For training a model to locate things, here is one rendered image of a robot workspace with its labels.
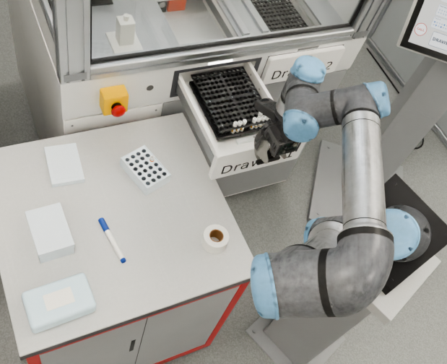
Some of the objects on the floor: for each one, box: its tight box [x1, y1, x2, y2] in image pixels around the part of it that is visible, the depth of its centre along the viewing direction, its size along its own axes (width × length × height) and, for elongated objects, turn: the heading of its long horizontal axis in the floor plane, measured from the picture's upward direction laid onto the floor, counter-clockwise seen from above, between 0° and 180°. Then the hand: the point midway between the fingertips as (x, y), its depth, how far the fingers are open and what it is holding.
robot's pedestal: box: [246, 255, 441, 364], centre depth 182 cm, size 30×30×76 cm
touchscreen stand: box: [307, 56, 447, 222], centre depth 219 cm, size 50×45×102 cm
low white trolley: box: [0, 113, 253, 364], centre depth 171 cm, size 58×62×76 cm
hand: (263, 152), depth 144 cm, fingers closed on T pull, 3 cm apart
